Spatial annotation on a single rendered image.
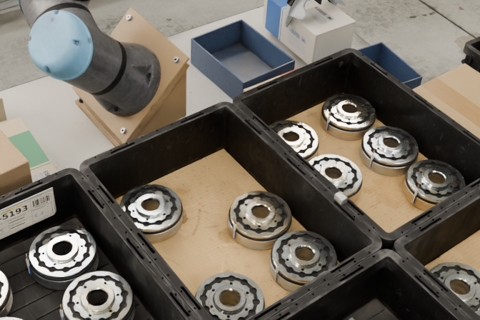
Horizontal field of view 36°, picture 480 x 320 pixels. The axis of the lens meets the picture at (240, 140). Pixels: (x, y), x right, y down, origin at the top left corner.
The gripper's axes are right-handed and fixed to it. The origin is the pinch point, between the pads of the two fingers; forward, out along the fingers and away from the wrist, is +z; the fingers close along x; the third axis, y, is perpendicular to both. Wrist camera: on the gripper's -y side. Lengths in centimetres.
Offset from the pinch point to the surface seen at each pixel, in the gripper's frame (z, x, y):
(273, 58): 4.9, -12.8, 4.1
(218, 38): 4.3, -20.3, -8.0
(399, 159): -8, -22, 54
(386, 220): -5, -31, 61
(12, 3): 66, -29, -140
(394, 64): 3.6, 9.6, 21.3
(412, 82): 1.7, 6.4, 30.0
